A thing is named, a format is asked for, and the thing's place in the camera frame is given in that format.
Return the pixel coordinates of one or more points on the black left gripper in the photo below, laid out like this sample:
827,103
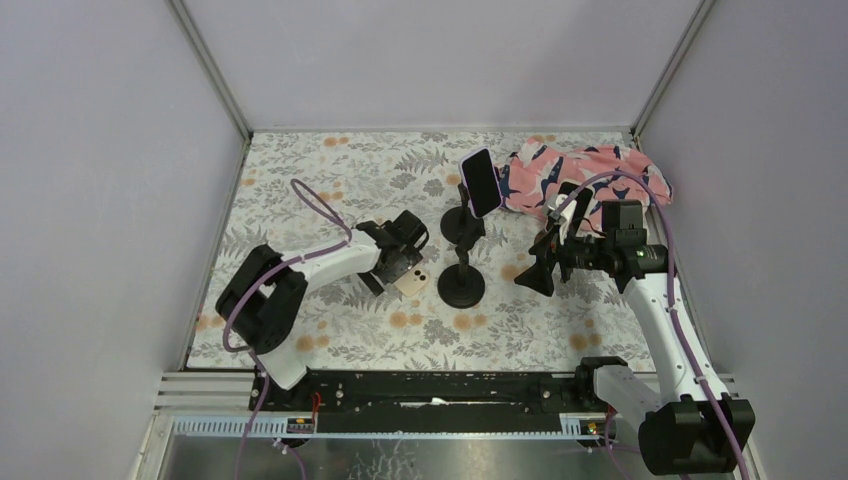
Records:
397,266

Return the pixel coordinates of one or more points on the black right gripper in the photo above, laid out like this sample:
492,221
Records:
539,276

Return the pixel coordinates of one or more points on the phone with beige case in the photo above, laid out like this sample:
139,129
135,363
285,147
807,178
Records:
412,282

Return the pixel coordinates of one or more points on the black phone stand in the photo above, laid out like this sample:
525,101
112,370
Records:
457,222
461,286

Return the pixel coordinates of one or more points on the phone with lavender case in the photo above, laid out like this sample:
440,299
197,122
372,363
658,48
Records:
480,178

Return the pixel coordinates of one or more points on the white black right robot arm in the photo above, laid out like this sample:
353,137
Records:
691,424

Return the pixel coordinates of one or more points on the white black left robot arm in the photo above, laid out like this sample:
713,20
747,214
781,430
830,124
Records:
262,300

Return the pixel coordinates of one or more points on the small dark phone on cloth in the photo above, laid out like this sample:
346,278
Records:
584,200

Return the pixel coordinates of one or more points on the pink patterned cloth bag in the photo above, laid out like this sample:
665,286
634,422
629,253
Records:
536,170

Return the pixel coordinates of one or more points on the floral patterned table mat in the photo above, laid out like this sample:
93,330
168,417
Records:
374,176

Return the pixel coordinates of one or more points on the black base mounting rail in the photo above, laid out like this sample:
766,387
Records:
393,394

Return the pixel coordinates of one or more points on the white slotted cable duct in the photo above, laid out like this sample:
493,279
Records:
557,426

